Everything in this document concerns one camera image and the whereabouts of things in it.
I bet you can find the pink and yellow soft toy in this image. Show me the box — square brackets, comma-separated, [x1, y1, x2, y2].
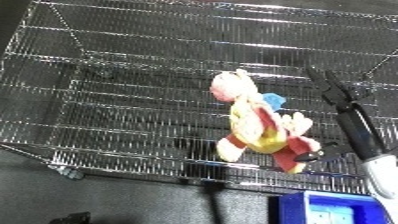
[207, 68, 326, 175]

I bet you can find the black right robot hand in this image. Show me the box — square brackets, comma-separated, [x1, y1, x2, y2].
[293, 66, 391, 164]

